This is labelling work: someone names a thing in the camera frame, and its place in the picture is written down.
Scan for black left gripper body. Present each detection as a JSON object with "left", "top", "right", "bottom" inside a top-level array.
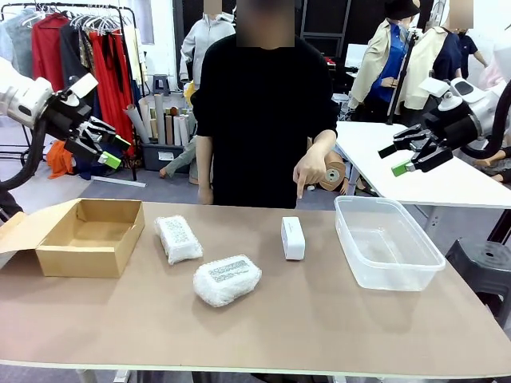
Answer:
[{"left": 42, "top": 97, "right": 94, "bottom": 141}]

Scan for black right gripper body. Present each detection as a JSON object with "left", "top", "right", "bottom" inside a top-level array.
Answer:
[{"left": 422, "top": 105, "right": 485, "bottom": 149}]

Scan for bubble clock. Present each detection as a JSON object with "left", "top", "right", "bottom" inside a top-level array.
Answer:
[
  {"left": 154, "top": 215, "right": 204, "bottom": 266},
  {"left": 192, "top": 255, "right": 263, "bottom": 308}
]

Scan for white unwrapped clock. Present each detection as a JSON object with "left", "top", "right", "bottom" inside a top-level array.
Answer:
[{"left": 280, "top": 216, "right": 307, "bottom": 262}]

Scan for person's right forearm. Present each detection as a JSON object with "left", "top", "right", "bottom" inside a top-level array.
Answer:
[{"left": 196, "top": 135, "right": 214, "bottom": 189}]

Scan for person's left forearm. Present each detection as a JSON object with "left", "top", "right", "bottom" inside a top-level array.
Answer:
[{"left": 312, "top": 128, "right": 339, "bottom": 148}]

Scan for person's left hand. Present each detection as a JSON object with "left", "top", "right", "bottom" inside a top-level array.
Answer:
[{"left": 292, "top": 139, "right": 336, "bottom": 200}]

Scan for person's right hand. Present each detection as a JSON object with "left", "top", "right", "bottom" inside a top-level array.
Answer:
[{"left": 196, "top": 185, "right": 216, "bottom": 206}]

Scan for dark blue cloth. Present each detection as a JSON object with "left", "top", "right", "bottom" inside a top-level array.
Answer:
[{"left": 73, "top": 153, "right": 123, "bottom": 180}]

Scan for orange cloth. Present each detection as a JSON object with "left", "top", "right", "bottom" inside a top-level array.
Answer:
[{"left": 46, "top": 140, "right": 75, "bottom": 180}]

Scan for grey paper roll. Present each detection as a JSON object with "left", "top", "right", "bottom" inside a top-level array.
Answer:
[
  {"left": 123, "top": 104, "right": 151, "bottom": 144},
  {"left": 154, "top": 93, "right": 166, "bottom": 145}
]

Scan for white metal bar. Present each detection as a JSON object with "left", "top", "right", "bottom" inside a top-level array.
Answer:
[{"left": 90, "top": 175, "right": 147, "bottom": 188}]

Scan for black clothes rack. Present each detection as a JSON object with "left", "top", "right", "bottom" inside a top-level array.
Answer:
[{"left": 0, "top": 2, "right": 139, "bottom": 183}]

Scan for red long dress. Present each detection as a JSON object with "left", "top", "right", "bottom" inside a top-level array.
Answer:
[{"left": 88, "top": 30, "right": 136, "bottom": 157}]

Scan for black stand pole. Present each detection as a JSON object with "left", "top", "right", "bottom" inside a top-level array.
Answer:
[{"left": 386, "top": 30, "right": 422, "bottom": 125}]

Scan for grey plastic bin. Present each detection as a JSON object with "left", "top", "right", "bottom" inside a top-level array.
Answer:
[{"left": 141, "top": 141, "right": 192, "bottom": 172}]

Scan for bare lying mannequin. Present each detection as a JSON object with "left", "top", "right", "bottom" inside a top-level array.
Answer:
[{"left": 473, "top": 145, "right": 511, "bottom": 184}]

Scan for brown paper roll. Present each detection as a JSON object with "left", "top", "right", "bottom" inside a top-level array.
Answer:
[{"left": 164, "top": 107, "right": 175, "bottom": 147}]

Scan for black hanging garment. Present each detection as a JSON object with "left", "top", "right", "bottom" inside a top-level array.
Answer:
[{"left": 59, "top": 23, "right": 99, "bottom": 81}]

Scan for red shirt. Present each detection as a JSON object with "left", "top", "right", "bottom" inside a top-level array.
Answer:
[{"left": 31, "top": 14, "right": 72, "bottom": 81}]

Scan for grey stool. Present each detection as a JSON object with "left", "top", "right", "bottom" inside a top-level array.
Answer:
[{"left": 153, "top": 74, "right": 171, "bottom": 97}]

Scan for person in navy t-shirt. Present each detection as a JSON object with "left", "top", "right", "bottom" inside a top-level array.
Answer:
[{"left": 454, "top": 27, "right": 490, "bottom": 81}]

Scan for mannequin beige coat navy top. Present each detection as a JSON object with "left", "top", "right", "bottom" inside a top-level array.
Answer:
[{"left": 402, "top": 0, "right": 464, "bottom": 111}]

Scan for lying mannequin grey trousers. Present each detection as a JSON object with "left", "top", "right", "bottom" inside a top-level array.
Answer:
[{"left": 159, "top": 135, "right": 200, "bottom": 186}]

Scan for mannequin beige coat blue shirt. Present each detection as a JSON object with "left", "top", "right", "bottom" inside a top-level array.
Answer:
[{"left": 349, "top": 0, "right": 420, "bottom": 120}]

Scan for pale grey hanging garment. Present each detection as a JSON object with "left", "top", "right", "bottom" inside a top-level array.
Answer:
[{"left": 0, "top": 8, "right": 39, "bottom": 79}]

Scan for brown cardboard spool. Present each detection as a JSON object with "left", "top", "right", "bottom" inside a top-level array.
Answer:
[{"left": 319, "top": 153, "right": 347, "bottom": 193}]

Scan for white monitor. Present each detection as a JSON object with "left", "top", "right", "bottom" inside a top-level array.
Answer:
[{"left": 345, "top": 43, "right": 374, "bottom": 69}]

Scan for black rounded object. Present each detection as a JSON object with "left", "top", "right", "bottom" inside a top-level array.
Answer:
[{"left": 0, "top": 190, "right": 24, "bottom": 225}]

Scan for open cardboard box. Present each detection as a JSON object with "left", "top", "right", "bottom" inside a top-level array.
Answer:
[{"left": 0, "top": 198, "right": 146, "bottom": 279}]

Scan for black plastic stool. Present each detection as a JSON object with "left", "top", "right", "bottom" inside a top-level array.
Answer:
[{"left": 445, "top": 238, "right": 511, "bottom": 320}]

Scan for clear plastic container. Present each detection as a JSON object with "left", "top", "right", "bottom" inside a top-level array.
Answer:
[{"left": 333, "top": 195, "right": 446, "bottom": 292}]

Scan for mannequin in grey hoodie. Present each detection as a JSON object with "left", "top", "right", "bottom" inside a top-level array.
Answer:
[{"left": 179, "top": 0, "right": 236, "bottom": 93}]

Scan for black metal shelf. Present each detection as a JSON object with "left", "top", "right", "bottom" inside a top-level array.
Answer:
[{"left": 299, "top": 0, "right": 352, "bottom": 61}]

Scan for person in black sweater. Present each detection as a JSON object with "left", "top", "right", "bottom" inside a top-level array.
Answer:
[{"left": 192, "top": 0, "right": 339, "bottom": 211}]

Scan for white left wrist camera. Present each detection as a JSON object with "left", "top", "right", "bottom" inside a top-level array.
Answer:
[{"left": 59, "top": 73, "right": 100, "bottom": 107}]

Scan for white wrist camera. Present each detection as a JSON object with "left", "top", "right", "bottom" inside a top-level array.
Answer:
[
  {"left": 59, "top": 73, "right": 100, "bottom": 107},
  {"left": 418, "top": 77, "right": 464, "bottom": 113}
]

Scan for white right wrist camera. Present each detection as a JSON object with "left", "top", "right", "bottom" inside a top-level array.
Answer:
[{"left": 418, "top": 77, "right": 464, "bottom": 113}]

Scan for right arm black hose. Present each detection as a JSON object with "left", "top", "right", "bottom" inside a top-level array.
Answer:
[{"left": 458, "top": 85, "right": 511, "bottom": 160}]

